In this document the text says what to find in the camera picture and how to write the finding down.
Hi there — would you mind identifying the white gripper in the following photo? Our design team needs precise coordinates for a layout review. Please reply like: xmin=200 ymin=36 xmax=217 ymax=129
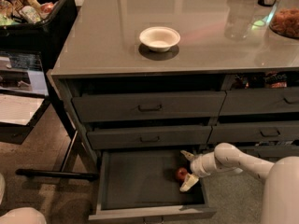
xmin=179 ymin=150 xmax=218 ymax=192

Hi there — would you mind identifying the red apple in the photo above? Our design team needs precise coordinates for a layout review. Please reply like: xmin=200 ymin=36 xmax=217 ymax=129
xmin=175 ymin=167 xmax=188 ymax=182

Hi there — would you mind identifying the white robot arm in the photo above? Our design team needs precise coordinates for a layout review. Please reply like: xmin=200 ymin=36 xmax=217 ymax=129
xmin=180 ymin=143 xmax=299 ymax=224

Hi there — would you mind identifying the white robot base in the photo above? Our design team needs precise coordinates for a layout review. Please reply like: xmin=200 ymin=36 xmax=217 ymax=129
xmin=0 ymin=174 xmax=47 ymax=224

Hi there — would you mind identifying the middle left grey drawer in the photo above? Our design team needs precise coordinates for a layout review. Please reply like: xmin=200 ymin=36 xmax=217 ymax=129
xmin=87 ymin=125 xmax=211 ymax=149

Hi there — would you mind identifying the grey drawer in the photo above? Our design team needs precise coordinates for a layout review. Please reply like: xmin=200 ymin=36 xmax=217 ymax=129
xmin=199 ymin=145 xmax=299 ymax=165
xmin=220 ymin=87 xmax=299 ymax=116
xmin=87 ymin=125 xmax=211 ymax=149
xmin=72 ymin=91 xmax=225 ymax=122
xmin=208 ymin=121 xmax=299 ymax=143

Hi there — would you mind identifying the open bottom left drawer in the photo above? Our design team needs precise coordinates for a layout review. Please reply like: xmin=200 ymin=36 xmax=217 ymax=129
xmin=89 ymin=148 xmax=216 ymax=224

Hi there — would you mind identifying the middle right grey drawer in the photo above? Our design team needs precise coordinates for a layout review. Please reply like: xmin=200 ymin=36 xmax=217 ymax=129
xmin=208 ymin=121 xmax=299 ymax=143

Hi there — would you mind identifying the bottom right grey drawer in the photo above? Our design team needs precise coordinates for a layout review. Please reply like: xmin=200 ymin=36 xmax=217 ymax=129
xmin=199 ymin=145 xmax=299 ymax=165

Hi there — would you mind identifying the top right grey drawer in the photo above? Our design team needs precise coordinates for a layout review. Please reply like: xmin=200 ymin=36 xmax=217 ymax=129
xmin=220 ymin=87 xmax=299 ymax=116

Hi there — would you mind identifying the top left grey drawer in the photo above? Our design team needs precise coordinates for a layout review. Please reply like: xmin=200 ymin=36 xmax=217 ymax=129
xmin=72 ymin=91 xmax=225 ymax=122

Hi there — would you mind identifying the grey counter cabinet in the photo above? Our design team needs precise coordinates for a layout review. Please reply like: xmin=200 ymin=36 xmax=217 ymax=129
xmin=51 ymin=0 xmax=299 ymax=166

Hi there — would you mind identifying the chip bag in drawer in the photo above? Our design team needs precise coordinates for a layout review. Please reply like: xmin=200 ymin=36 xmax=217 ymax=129
xmin=232 ymin=71 xmax=289 ymax=91

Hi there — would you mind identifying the white paper bowl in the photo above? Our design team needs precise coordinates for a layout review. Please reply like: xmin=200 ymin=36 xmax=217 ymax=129
xmin=139 ymin=26 xmax=180 ymax=52

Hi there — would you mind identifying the clear jar of snacks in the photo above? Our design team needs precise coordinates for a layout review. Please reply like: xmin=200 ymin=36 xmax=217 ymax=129
xmin=269 ymin=0 xmax=299 ymax=39

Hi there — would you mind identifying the black side cart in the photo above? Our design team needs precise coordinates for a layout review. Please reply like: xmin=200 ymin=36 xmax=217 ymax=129
xmin=0 ymin=50 xmax=99 ymax=181

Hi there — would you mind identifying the black bin of groceries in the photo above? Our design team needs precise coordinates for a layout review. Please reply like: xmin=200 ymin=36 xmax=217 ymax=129
xmin=0 ymin=0 xmax=78 ymax=56

